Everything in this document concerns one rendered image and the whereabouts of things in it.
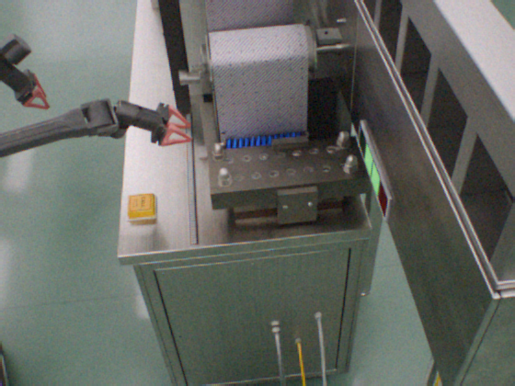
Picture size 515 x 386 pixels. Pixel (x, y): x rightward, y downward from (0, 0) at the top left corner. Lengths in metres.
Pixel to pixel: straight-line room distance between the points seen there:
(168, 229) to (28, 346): 1.17
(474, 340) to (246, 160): 0.86
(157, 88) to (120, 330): 1.02
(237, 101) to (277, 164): 0.19
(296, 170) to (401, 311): 1.15
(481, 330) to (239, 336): 1.15
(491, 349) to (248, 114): 0.90
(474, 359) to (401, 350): 1.47
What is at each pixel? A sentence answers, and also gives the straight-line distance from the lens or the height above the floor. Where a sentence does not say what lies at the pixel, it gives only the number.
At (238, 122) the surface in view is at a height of 1.08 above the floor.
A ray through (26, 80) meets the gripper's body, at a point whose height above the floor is 1.14.
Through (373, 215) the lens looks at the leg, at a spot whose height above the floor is 0.50.
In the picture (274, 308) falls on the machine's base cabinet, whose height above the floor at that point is 0.58.
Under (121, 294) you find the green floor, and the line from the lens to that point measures 2.60.
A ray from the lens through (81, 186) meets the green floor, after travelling 3.10.
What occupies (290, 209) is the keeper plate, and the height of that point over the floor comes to 0.97.
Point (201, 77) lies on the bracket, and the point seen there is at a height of 1.19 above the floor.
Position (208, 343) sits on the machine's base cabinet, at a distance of 1.91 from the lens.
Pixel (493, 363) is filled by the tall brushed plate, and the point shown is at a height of 1.25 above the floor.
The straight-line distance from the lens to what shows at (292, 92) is 1.52.
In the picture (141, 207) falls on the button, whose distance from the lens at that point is 1.60.
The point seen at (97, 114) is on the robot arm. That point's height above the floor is 1.20.
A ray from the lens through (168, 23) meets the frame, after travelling 1.77.
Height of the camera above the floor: 2.07
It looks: 46 degrees down
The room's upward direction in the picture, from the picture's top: 4 degrees counter-clockwise
